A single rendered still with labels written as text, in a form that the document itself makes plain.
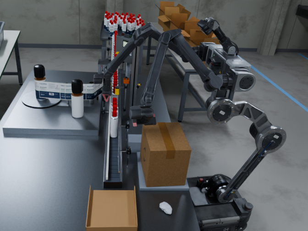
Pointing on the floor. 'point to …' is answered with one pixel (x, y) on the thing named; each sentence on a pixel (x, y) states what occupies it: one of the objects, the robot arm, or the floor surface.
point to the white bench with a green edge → (8, 40)
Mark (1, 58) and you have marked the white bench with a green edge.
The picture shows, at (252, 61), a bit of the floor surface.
